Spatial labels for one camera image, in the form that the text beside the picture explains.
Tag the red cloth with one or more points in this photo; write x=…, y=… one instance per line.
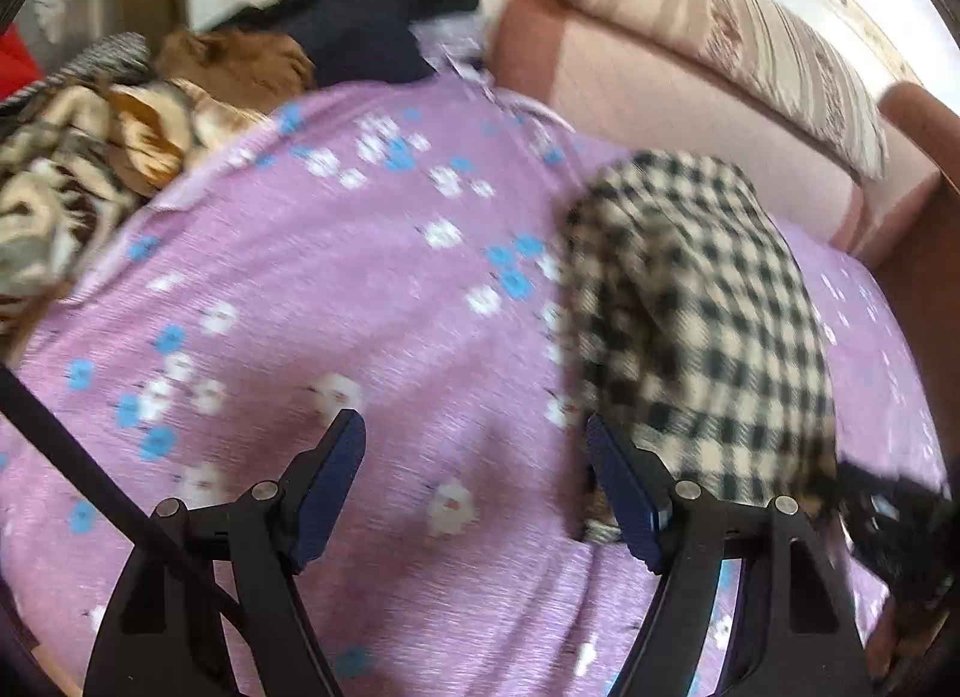
x=15, y=59

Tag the brown patterned blanket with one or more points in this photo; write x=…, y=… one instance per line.
x=67, y=172

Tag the brown cloth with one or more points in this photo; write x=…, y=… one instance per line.
x=240, y=63

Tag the dark navy clothes pile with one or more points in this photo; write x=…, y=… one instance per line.
x=367, y=21

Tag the grey striped knit cloth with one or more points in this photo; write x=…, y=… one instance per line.
x=105, y=59

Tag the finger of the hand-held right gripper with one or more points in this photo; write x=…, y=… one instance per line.
x=859, y=491

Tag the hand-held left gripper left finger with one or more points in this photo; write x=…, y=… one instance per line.
x=334, y=476

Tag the checkered jacket with brown cuffs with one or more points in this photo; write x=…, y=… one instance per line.
x=697, y=292

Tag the purple floral bedsheet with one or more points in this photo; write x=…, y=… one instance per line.
x=360, y=254

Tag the person's right forearm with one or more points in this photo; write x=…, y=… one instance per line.
x=904, y=633

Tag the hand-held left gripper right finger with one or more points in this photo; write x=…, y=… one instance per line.
x=626, y=498

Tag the striped beige pillow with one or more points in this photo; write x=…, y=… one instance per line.
x=720, y=21

